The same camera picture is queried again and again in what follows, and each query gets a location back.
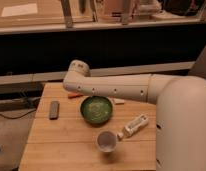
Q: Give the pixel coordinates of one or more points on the white ceramic cup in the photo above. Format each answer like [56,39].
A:
[106,141]

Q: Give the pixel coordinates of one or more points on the cream sponge block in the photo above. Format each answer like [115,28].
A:
[118,101]

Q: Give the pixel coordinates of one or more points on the green ceramic bowl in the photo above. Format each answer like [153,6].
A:
[96,109]

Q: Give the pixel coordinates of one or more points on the white plastic bottle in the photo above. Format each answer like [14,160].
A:
[133,127]

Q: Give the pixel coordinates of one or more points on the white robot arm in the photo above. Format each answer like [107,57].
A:
[180,110]

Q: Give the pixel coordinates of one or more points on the grey remote control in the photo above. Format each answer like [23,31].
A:
[54,110]

